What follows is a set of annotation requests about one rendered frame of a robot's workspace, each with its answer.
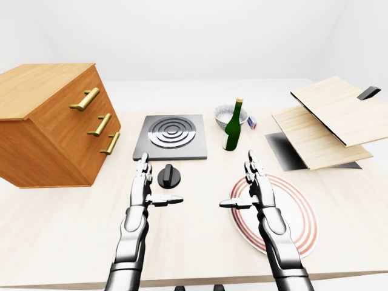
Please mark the green glass bottle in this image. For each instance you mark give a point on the green glass bottle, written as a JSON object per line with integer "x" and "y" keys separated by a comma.
{"x": 232, "y": 130}

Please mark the patterned grey bowl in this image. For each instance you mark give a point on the patterned grey bowl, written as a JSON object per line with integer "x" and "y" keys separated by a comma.
{"x": 222, "y": 116}

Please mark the wooden drawer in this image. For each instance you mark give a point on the wooden drawer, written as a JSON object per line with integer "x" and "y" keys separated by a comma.
{"x": 60, "y": 116}
{"x": 79, "y": 138}
{"x": 94, "y": 165}

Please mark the flat dark stove plate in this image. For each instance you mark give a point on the flat dark stove plate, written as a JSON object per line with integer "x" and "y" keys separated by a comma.
{"x": 172, "y": 133}

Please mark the pale wood two-tier rack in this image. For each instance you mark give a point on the pale wood two-tier rack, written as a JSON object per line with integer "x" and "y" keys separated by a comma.
{"x": 333, "y": 115}

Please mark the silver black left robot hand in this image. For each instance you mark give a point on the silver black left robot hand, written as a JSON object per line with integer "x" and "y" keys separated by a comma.
{"x": 141, "y": 191}

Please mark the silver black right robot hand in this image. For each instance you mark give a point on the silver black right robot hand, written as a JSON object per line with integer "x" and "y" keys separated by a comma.
{"x": 262, "y": 191}

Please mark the small blue red box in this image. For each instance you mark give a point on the small blue red box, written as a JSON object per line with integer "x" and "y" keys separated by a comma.
{"x": 252, "y": 122}

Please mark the small dark shape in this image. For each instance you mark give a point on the small dark shape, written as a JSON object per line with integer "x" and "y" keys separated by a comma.
{"x": 218, "y": 288}
{"x": 179, "y": 288}

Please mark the wooden cabinet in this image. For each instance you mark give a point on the wooden cabinet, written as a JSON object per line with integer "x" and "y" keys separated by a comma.
{"x": 36, "y": 91}

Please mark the round black stove knob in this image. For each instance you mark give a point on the round black stove knob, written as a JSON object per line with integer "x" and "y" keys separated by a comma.
{"x": 168, "y": 177}

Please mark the white plate with red rings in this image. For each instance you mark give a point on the white plate with red rings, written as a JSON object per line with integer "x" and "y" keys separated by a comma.
{"x": 291, "y": 212}

